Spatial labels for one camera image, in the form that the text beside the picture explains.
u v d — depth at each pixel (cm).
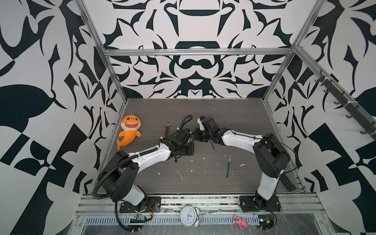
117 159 46
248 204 74
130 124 95
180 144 67
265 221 71
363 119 54
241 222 68
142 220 72
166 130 102
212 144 71
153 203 73
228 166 87
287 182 79
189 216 68
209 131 73
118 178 43
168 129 102
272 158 49
